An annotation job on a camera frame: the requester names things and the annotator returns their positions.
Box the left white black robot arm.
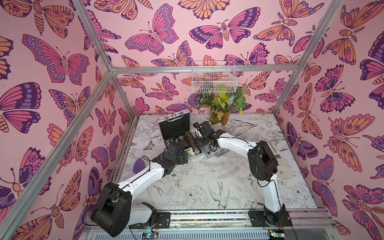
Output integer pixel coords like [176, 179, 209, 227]
[90, 142, 188, 237]

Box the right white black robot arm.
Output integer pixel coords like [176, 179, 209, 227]
[194, 121, 286, 222]

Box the black orange chip stack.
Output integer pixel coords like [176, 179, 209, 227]
[185, 131, 199, 150]

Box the yellow blue card deck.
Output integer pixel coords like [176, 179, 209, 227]
[186, 148, 195, 158]

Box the potted green plant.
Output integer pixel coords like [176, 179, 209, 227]
[195, 85, 247, 126]

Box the purple egg-shaped object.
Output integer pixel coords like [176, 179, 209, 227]
[133, 158, 146, 174]

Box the white wire basket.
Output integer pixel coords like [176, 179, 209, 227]
[191, 65, 238, 94]

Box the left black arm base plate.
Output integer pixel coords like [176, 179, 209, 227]
[129, 212, 171, 229]

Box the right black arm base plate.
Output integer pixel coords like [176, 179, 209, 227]
[248, 209, 293, 227]

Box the aluminium front rail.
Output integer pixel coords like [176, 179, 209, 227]
[162, 209, 335, 230]

